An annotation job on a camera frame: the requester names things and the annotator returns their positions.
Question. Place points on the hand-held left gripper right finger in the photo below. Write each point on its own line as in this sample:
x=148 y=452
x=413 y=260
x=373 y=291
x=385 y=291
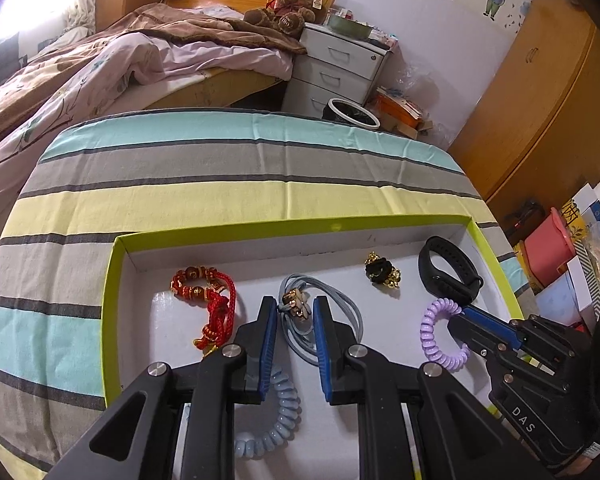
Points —
x=325 y=355

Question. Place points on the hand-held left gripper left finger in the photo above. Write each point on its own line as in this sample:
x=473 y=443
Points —
x=267 y=350

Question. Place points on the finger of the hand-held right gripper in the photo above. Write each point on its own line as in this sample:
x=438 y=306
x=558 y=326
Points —
x=490 y=324
x=472 y=340

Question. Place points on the black smart band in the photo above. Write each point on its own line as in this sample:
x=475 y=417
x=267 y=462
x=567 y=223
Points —
x=450 y=285

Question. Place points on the green-rimmed white tray box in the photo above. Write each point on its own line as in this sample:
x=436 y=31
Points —
x=260 y=260

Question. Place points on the black scrunchie with gold charms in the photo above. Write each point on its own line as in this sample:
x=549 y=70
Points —
x=378 y=270

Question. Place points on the pink bucket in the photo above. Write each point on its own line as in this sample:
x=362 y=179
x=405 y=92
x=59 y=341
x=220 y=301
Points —
x=547 y=245

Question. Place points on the yellow printed box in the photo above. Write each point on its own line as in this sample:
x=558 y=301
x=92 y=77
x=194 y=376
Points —
x=574 y=220

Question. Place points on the striped cloth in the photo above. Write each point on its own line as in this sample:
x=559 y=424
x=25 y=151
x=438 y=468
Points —
x=180 y=170

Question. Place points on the large wooden wardrobe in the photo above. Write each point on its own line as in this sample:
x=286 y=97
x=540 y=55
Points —
x=545 y=110

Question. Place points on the orange box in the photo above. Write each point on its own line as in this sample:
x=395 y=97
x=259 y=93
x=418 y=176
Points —
x=400 y=110

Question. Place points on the round trash can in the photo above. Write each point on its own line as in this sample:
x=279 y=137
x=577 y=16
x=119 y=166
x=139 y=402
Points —
x=352 y=112

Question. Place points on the white nightstand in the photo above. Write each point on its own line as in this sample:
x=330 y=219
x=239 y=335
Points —
x=335 y=70

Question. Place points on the bed with pink bedding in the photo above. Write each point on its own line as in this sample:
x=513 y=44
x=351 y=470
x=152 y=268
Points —
x=130 y=70

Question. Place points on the green basin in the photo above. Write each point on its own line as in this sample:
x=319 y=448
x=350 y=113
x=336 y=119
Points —
x=350 y=25

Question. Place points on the brown blanket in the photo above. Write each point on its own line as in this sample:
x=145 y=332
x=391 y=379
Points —
x=190 y=27

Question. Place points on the brown teddy bear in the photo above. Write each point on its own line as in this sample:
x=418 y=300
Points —
x=287 y=12

